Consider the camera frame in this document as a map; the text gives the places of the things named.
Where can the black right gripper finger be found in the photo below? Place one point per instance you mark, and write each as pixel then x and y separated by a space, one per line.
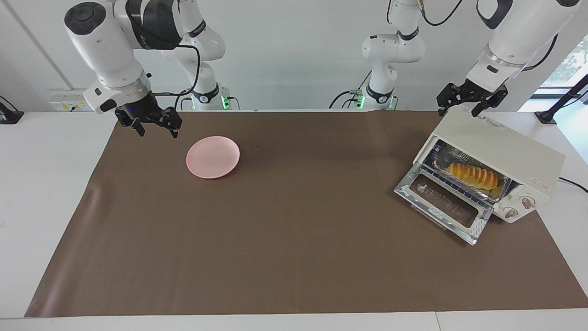
pixel 139 128
pixel 174 131

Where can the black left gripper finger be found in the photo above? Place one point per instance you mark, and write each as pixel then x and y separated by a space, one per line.
pixel 443 111
pixel 477 109

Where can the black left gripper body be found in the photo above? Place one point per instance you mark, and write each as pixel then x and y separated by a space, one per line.
pixel 473 92

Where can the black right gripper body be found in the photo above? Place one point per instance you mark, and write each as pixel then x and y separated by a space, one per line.
pixel 147 112

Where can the aluminium foil tray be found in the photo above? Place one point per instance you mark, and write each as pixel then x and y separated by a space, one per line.
pixel 441 154

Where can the sliced yellow bread loaf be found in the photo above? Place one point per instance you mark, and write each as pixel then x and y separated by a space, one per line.
pixel 473 176

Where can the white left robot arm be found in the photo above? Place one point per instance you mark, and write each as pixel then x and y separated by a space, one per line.
pixel 519 37

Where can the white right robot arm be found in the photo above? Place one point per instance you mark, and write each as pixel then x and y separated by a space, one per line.
pixel 101 46

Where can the cream toaster oven body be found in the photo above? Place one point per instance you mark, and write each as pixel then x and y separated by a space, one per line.
pixel 514 147

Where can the silver glass oven door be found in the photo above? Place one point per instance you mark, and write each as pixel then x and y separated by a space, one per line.
pixel 436 207

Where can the round oven knob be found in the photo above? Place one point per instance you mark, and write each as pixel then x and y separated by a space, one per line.
pixel 527 201
pixel 510 212

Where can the pink round plate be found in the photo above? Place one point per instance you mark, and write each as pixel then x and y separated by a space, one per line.
pixel 212 157

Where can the window with green view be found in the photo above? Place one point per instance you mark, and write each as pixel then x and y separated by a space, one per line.
pixel 574 59

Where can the brown table mat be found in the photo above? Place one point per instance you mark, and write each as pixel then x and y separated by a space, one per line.
pixel 298 253

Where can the white wall socket box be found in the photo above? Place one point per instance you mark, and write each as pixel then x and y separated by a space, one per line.
pixel 64 105

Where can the small black clamp mount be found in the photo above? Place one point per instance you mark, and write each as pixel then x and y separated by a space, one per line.
pixel 9 116

